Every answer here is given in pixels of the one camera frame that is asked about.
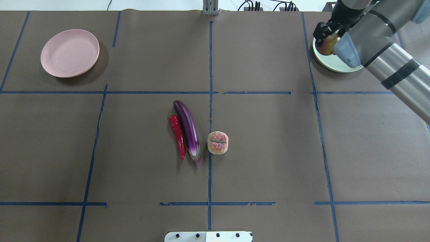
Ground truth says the robot arm near green plate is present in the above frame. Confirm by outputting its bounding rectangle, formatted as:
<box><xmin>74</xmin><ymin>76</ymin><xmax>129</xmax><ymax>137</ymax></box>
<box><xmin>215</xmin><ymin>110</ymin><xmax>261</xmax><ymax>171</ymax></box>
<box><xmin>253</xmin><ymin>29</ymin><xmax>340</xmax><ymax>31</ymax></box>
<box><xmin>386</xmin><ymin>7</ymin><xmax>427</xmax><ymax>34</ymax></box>
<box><xmin>313</xmin><ymin>0</ymin><xmax>430</xmax><ymax>124</ymax></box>

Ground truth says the pink peach fruit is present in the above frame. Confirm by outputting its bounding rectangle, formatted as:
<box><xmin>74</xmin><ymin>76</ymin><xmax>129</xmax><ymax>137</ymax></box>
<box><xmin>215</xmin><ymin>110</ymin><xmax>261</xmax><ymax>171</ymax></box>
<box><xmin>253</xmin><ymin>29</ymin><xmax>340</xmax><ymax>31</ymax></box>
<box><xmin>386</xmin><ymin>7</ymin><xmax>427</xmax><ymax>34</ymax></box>
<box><xmin>207</xmin><ymin>131</ymin><xmax>229</xmax><ymax>155</ymax></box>

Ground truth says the red chili pepper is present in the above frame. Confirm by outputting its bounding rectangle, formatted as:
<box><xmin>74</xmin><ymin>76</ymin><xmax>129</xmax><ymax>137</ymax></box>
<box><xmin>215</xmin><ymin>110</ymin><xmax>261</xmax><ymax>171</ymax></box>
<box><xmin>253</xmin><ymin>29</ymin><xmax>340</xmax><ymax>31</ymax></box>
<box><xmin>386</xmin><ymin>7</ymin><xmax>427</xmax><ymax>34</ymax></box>
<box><xmin>169</xmin><ymin>112</ymin><xmax>186</xmax><ymax>160</ymax></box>

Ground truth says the pink plate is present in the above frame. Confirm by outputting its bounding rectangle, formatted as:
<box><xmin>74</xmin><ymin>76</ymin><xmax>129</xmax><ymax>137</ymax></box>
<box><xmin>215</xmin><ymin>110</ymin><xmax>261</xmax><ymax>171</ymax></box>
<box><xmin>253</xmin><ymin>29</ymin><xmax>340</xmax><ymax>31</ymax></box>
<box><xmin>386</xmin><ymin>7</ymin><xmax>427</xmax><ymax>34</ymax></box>
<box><xmin>40</xmin><ymin>29</ymin><xmax>100</xmax><ymax>78</ymax></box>

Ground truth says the aluminium frame post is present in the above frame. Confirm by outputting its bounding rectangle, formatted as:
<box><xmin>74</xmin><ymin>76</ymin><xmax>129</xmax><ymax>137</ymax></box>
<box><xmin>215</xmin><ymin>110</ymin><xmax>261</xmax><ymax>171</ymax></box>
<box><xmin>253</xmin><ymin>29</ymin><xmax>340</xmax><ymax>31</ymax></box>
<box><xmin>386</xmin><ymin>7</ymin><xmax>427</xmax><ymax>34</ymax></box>
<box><xmin>202</xmin><ymin>0</ymin><xmax>219</xmax><ymax>15</ymax></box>

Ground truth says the purple eggplant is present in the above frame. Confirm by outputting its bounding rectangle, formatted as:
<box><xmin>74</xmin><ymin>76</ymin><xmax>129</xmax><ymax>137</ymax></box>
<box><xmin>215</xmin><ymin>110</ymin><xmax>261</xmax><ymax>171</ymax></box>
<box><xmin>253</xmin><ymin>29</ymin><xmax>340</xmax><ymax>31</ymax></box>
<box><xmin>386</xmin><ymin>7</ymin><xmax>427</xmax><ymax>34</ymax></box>
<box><xmin>173</xmin><ymin>100</ymin><xmax>202</xmax><ymax>169</ymax></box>

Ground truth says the red yellow apple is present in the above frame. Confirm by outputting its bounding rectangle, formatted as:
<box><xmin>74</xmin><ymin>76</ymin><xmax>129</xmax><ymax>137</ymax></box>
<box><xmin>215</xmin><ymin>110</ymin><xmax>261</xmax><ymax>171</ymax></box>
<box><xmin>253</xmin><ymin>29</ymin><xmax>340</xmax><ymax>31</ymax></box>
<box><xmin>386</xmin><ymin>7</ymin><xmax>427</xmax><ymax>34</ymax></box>
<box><xmin>314</xmin><ymin>33</ymin><xmax>340</xmax><ymax>56</ymax></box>

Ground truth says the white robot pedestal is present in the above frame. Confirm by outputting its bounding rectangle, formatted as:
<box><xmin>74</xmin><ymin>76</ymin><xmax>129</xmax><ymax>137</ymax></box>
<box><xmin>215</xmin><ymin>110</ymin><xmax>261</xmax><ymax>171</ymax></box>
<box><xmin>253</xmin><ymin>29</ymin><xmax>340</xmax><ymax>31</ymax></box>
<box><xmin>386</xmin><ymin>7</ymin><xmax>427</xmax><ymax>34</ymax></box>
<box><xmin>164</xmin><ymin>231</ymin><xmax>253</xmax><ymax>242</ymax></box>

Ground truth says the black gripper green side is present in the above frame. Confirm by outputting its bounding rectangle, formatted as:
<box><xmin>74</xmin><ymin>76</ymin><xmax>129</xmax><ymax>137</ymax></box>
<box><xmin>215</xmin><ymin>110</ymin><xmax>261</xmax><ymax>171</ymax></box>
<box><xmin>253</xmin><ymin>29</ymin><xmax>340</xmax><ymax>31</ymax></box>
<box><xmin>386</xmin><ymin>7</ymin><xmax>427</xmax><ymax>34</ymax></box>
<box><xmin>313</xmin><ymin>21</ymin><xmax>346</xmax><ymax>42</ymax></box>

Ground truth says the green plate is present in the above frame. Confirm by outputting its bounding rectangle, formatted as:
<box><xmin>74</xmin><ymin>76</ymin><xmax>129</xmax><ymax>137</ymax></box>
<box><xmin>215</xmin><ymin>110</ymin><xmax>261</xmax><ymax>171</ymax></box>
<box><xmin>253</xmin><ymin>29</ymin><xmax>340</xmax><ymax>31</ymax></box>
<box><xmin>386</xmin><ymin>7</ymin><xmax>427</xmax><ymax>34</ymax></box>
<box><xmin>313</xmin><ymin>38</ymin><xmax>363</xmax><ymax>73</ymax></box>

